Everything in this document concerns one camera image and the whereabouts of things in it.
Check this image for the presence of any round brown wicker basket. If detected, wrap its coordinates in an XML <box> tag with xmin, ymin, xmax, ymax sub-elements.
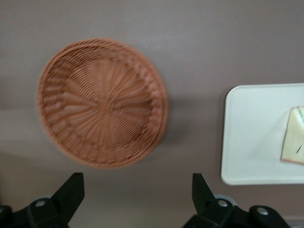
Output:
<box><xmin>36</xmin><ymin>37</ymin><xmax>170</xmax><ymax>170</ymax></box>

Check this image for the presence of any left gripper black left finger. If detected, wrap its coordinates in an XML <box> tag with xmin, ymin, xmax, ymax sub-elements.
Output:
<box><xmin>0</xmin><ymin>172</ymin><xmax>86</xmax><ymax>228</ymax></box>

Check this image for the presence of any triangular sandwich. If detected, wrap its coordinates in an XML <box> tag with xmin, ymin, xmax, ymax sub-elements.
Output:
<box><xmin>280</xmin><ymin>106</ymin><xmax>304</xmax><ymax>166</ymax></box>

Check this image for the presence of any cream plastic serving tray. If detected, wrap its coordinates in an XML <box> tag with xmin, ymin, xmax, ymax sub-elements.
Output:
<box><xmin>220</xmin><ymin>83</ymin><xmax>304</xmax><ymax>186</ymax></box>

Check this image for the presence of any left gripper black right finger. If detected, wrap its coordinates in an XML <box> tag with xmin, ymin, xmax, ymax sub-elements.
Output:
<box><xmin>184</xmin><ymin>172</ymin><xmax>289</xmax><ymax>228</ymax></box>

